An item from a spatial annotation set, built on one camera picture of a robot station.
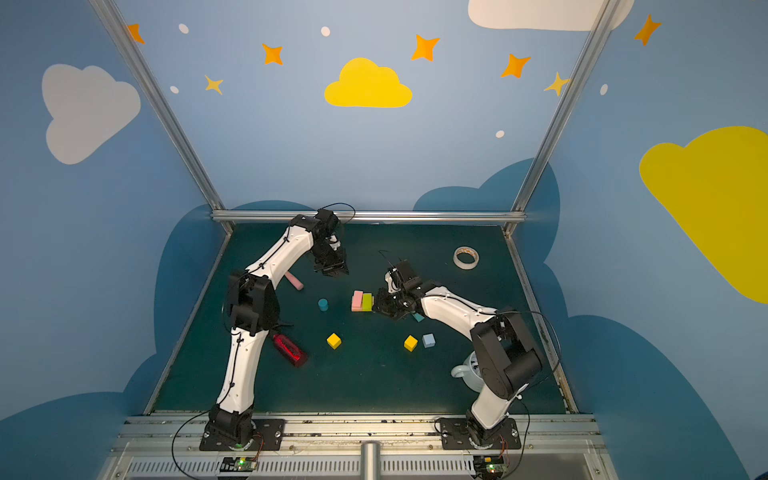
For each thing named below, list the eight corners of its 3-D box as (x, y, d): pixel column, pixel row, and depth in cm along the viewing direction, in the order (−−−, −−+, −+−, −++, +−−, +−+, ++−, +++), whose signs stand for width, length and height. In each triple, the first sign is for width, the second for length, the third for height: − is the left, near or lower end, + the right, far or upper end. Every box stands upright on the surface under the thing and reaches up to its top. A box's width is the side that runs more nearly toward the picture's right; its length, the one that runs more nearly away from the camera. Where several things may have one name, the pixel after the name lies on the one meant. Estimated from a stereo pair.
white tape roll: (455, 270, 112) (456, 265, 110) (451, 250, 118) (452, 246, 116) (480, 270, 112) (482, 266, 110) (475, 251, 118) (476, 246, 116)
